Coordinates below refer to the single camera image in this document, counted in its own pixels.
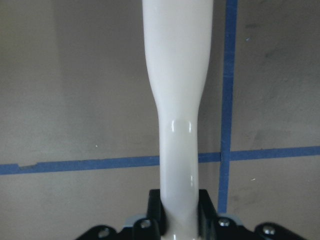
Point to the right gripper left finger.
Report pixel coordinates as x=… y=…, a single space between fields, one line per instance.
x=155 y=210

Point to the beige hand brush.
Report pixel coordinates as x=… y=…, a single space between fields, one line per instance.
x=177 y=44

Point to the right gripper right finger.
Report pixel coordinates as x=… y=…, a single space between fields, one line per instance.
x=207 y=215

